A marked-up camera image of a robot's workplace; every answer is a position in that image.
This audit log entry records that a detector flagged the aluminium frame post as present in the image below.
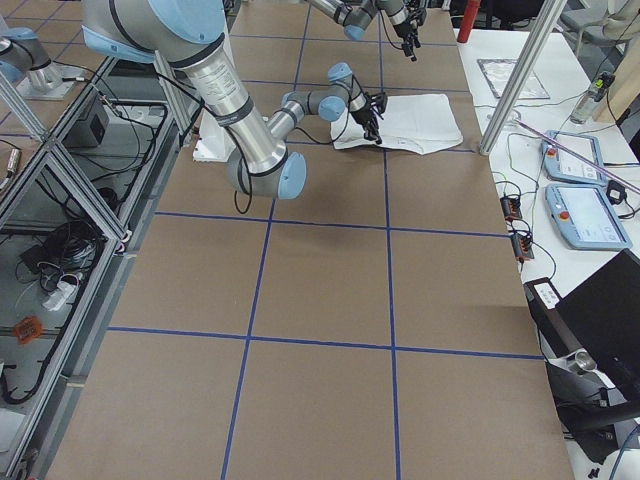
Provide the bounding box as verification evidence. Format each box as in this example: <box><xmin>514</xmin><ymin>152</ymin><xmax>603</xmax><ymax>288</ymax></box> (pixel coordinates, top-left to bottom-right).
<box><xmin>479</xmin><ymin>0</ymin><xmax>567</xmax><ymax>156</ymax></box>

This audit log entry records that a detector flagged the upper orange-black usb hub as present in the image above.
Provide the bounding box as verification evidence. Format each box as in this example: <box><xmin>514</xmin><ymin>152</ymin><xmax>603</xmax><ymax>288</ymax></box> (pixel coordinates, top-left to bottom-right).
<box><xmin>500</xmin><ymin>196</ymin><xmax>523</xmax><ymax>221</ymax></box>

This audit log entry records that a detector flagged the white long-sleeve printed shirt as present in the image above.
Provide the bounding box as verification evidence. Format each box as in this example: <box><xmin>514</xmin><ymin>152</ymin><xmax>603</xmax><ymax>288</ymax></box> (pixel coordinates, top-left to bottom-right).
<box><xmin>331</xmin><ymin>94</ymin><xmax>463</xmax><ymax>155</ymax></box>

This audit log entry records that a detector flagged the grey power supply box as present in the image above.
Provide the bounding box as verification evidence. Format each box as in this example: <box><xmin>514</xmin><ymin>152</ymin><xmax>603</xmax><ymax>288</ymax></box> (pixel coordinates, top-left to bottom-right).
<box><xmin>62</xmin><ymin>96</ymin><xmax>109</xmax><ymax>148</ymax></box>

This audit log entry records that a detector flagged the white power strip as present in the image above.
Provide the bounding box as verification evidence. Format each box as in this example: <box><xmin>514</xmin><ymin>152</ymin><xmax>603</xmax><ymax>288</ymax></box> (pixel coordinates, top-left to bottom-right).
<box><xmin>42</xmin><ymin>280</ymin><xmax>78</xmax><ymax>311</ymax></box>

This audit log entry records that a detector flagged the red cylinder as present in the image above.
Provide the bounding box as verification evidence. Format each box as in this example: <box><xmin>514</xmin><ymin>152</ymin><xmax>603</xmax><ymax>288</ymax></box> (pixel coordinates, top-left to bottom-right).
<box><xmin>457</xmin><ymin>0</ymin><xmax>481</xmax><ymax>44</ymax></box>

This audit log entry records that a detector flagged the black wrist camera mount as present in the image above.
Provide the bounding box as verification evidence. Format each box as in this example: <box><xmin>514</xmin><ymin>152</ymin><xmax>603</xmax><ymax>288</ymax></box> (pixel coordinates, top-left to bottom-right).
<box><xmin>405</xmin><ymin>0</ymin><xmax>429</xmax><ymax>28</ymax></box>
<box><xmin>365</xmin><ymin>91</ymin><xmax>388</xmax><ymax>119</ymax></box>

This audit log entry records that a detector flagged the black laptop computer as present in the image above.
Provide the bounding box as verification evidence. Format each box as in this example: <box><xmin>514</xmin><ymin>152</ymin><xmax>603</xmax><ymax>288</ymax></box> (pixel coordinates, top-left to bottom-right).
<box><xmin>524</xmin><ymin>249</ymin><xmax>639</xmax><ymax>399</ymax></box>

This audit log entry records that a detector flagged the blue teach pendant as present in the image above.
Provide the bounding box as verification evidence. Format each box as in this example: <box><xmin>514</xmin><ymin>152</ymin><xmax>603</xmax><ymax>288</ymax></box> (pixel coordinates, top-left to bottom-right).
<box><xmin>545</xmin><ymin>184</ymin><xmax>633</xmax><ymax>251</ymax></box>
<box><xmin>542</xmin><ymin>130</ymin><xmax>605</xmax><ymax>186</ymax></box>

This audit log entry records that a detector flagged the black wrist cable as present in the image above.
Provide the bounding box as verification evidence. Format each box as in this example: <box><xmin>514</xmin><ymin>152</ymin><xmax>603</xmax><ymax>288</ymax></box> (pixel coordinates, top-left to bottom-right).
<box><xmin>294</xmin><ymin>74</ymin><xmax>366</xmax><ymax>147</ymax></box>

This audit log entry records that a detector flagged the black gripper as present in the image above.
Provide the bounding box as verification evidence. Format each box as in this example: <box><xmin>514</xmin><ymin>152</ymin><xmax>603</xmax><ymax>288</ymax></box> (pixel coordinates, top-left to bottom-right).
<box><xmin>351</xmin><ymin>106</ymin><xmax>382</xmax><ymax>145</ymax></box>
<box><xmin>392</xmin><ymin>17</ymin><xmax>420</xmax><ymax>62</ymax></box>

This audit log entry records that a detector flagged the clear drink bottle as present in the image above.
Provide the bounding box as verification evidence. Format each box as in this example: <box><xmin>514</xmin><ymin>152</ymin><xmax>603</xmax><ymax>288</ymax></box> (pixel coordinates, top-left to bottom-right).
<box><xmin>569</xmin><ymin>71</ymin><xmax>616</xmax><ymax>125</ymax></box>

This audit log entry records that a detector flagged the upper blue teach pendant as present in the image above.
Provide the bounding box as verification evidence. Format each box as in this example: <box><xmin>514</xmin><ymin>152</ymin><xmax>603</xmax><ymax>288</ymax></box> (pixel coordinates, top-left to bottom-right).
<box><xmin>542</xmin><ymin>130</ymin><xmax>605</xmax><ymax>186</ymax></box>

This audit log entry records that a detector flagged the lower orange-black usb hub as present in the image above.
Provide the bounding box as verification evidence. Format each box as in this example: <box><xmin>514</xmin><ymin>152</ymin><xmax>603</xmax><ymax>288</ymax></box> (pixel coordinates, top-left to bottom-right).
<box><xmin>510</xmin><ymin>232</ymin><xmax>535</xmax><ymax>263</ymax></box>

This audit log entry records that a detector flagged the lower blue teach pendant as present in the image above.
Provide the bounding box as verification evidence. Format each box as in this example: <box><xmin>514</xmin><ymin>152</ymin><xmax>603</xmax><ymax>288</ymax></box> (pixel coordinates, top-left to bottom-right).
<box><xmin>545</xmin><ymin>184</ymin><xmax>633</xmax><ymax>251</ymax></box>

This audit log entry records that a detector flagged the orange-black usb hub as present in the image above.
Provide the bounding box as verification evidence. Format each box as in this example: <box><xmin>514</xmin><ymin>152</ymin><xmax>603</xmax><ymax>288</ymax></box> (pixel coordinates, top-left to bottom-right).
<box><xmin>510</xmin><ymin>232</ymin><xmax>535</xmax><ymax>263</ymax></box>
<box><xmin>500</xmin><ymin>196</ymin><xmax>523</xmax><ymax>221</ymax></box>

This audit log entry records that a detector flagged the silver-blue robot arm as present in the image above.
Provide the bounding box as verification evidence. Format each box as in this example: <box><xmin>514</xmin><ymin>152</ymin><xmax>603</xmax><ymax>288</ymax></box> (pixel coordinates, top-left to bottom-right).
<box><xmin>82</xmin><ymin>1</ymin><xmax>387</xmax><ymax>200</ymax></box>
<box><xmin>308</xmin><ymin>0</ymin><xmax>427</xmax><ymax>62</ymax></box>

